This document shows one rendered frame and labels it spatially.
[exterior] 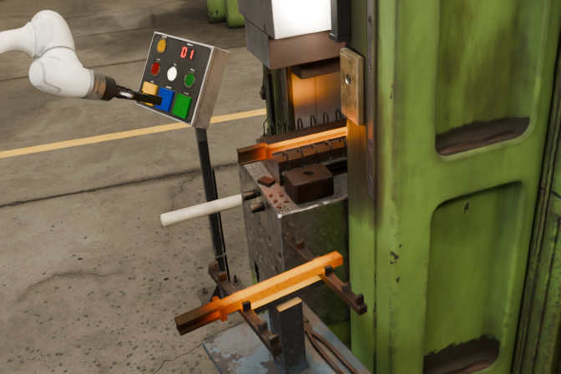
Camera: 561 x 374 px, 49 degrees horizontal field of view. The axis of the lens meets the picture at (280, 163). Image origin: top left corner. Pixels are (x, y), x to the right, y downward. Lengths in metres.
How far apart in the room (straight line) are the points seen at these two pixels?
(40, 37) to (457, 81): 1.16
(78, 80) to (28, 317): 1.45
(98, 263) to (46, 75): 1.56
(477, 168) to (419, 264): 0.28
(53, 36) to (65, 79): 0.15
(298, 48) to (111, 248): 1.93
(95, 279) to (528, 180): 2.11
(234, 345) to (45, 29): 1.04
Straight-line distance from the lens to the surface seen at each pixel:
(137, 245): 3.27
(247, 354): 1.62
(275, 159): 1.78
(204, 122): 2.16
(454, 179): 1.53
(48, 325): 2.95
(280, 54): 1.64
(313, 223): 1.72
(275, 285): 1.38
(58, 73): 1.84
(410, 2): 1.30
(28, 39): 1.94
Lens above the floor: 1.83
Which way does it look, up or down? 29 degrees down
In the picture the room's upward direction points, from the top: 5 degrees counter-clockwise
